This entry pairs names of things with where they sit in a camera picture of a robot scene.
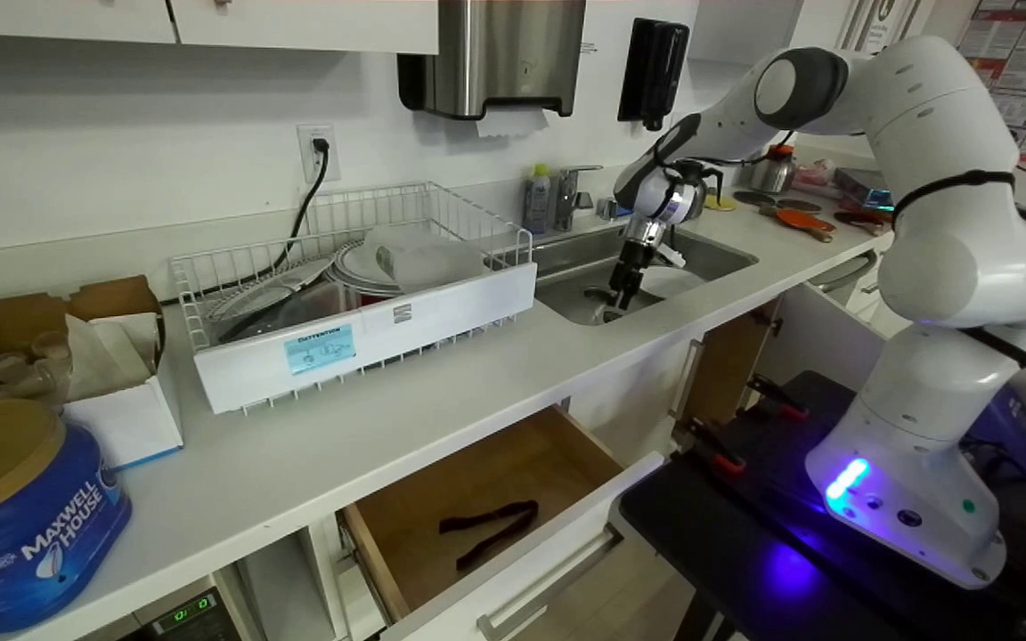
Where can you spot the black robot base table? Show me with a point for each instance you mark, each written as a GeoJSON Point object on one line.
{"type": "Point", "coordinates": [757, 542]}

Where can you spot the open wooden drawer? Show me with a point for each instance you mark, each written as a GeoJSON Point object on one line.
{"type": "Point", "coordinates": [474, 547]}

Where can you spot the black soap dispenser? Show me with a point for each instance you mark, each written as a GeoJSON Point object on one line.
{"type": "Point", "coordinates": [652, 72]}

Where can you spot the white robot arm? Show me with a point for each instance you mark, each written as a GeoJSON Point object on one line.
{"type": "Point", "coordinates": [956, 272]}

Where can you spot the cardboard box with bags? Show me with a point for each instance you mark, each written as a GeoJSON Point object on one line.
{"type": "Point", "coordinates": [73, 347]}

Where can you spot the white box under cardboard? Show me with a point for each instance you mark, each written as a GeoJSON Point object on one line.
{"type": "Point", "coordinates": [128, 425]}

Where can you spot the white wall outlet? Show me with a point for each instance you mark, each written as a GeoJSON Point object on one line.
{"type": "Point", "coordinates": [317, 152]}

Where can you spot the blue Maxwell House coffee can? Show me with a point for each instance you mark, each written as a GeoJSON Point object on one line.
{"type": "Point", "coordinates": [59, 509]}

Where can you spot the chrome sink faucet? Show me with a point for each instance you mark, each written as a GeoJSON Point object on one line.
{"type": "Point", "coordinates": [555, 197]}

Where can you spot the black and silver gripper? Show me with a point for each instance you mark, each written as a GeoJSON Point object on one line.
{"type": "Point", "coordinates": [656, 199]}

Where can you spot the steel paper towel dispenser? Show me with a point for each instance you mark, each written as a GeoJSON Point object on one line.
{"type": "Point", "coordinates": [496, 56]}

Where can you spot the white upper cabinet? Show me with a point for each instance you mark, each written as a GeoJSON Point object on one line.
{"type": "Point", "coordinates": [360, 26]}

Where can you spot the white wire dish rack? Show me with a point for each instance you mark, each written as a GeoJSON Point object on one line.
{"type": "Point", "coordinates": [378, 276]}

